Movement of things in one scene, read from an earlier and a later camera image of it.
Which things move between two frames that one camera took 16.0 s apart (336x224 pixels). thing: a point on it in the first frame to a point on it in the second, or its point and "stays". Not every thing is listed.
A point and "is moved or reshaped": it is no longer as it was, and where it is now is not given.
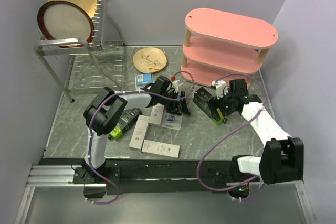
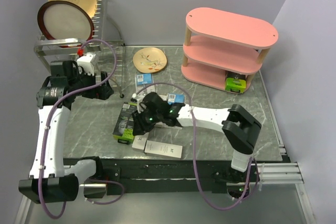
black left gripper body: (170, 103) to (86, 81)
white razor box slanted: (139, 133) stays
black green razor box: (206, 102) is moved or reshaped
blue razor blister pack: (142, 80) stays
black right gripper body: (224, 104) to (147, 119)
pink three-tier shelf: (221, 46) stays
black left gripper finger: (184, 106) to (105, 91)
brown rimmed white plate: (61, 20) stays
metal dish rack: (80, 66) stays
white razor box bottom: (160, 149) stays
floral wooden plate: (149, 60) stays
